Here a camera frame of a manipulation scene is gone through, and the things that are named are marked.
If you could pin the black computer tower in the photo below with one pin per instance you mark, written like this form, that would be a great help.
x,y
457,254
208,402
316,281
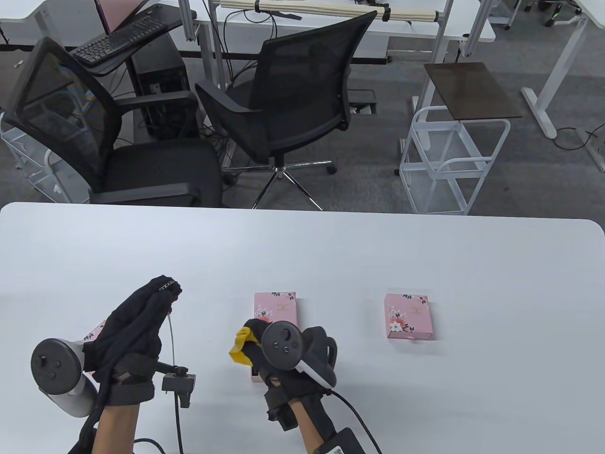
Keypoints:
x,y
160,80

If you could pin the person's left forearm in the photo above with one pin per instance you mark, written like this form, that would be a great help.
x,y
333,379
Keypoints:
x,y
113,428

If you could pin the yellow cleaning cloth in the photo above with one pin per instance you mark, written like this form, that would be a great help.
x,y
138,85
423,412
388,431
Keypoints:
x,y
241,347

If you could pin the grey hand controller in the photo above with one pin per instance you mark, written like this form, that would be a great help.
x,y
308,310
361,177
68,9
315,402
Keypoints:
x,y
283,343
52,364

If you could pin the black chair with chrome base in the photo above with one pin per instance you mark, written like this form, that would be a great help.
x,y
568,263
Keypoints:
x,y
293,80

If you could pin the black right forearm module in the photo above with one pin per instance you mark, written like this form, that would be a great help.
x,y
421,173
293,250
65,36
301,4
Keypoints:
x,y
342,444

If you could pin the black mesh office chair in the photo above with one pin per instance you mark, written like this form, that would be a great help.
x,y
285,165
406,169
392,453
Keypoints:
x,y
156,170

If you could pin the person's left hand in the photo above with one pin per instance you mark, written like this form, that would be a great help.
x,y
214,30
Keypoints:
x,y
132,331

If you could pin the pink floral jewelry box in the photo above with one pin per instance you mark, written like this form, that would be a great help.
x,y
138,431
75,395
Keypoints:
x,y
409,314
97,331
279,307

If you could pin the brown board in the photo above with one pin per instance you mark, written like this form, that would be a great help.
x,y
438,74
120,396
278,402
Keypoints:
x,y
472,90

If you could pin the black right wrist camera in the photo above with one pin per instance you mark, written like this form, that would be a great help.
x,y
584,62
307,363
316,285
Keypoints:
x,y
281,416

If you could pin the black left forearm module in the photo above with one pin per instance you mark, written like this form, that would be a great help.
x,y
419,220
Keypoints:
x,y
78,444

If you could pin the person's right forearm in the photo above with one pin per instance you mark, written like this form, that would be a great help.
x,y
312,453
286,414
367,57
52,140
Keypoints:
x,y
307,425

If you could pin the white desk with angled leg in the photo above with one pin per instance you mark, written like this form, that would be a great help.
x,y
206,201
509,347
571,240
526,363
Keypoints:
x,y
563,56

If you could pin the person's right hand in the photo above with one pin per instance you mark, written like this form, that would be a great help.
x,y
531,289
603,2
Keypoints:
x,y
293,388

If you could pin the floor power box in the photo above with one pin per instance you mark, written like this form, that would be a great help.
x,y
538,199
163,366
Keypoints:
x,y
361,98

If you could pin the black keyboard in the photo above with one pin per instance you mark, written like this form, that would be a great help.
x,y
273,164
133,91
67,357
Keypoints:
x,y
118,40

